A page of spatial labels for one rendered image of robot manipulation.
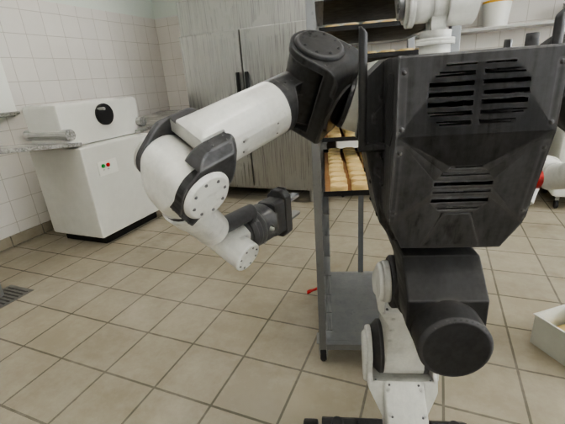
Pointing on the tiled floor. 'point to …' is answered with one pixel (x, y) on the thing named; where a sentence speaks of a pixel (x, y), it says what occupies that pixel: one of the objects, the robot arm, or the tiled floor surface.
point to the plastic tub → (550, 332)
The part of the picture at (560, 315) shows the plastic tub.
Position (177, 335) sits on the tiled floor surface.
